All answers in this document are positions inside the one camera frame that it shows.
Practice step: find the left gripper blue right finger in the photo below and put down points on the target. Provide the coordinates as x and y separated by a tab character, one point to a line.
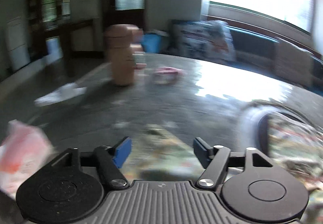
203	151

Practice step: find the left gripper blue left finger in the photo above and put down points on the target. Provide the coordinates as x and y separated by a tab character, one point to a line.
121	151

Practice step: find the colourful patterned fleece garment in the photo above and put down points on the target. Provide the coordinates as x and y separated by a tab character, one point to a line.
157	154

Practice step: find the dark storage bag with zipper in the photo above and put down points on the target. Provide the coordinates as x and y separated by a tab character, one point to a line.
252	123

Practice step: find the white paper sheet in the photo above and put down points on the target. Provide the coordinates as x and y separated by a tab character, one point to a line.
62	94

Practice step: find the small pink toy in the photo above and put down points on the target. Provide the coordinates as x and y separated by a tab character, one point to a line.
167	75

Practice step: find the pink white plastic bag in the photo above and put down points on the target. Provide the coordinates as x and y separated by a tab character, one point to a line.
24	151

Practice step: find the tan plush toy with eyes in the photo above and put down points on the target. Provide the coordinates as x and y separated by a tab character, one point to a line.
125	52

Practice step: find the butterfly print pillow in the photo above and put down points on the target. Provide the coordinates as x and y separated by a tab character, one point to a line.
203	40

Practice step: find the blue corner sofa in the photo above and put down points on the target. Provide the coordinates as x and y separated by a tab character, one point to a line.
273	57

